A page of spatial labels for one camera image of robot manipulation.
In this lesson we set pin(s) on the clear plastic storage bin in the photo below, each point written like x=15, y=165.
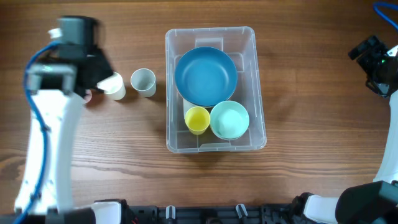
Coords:
x=240, y=44

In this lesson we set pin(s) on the pink cup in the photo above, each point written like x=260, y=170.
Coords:
x=88, y=96

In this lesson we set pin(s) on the mint green small bowl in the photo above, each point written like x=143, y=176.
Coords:
x=229, y=120

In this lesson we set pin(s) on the yellow cup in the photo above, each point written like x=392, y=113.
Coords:
x=197, y=120

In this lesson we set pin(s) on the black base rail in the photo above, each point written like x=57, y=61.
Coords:
x=264, y=214

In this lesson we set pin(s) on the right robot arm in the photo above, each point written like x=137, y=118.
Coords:
x=375, y=202

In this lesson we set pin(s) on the cream cup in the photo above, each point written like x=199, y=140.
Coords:
x=113, y=87

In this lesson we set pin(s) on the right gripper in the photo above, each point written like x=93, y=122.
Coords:
x=374, y=51

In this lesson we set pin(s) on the dark blue bowl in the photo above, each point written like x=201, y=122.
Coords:
x=206, y=76

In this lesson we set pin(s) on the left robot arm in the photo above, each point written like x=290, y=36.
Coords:
x=55, y=83

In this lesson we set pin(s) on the grey cup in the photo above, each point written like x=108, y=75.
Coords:
x=143, y=81

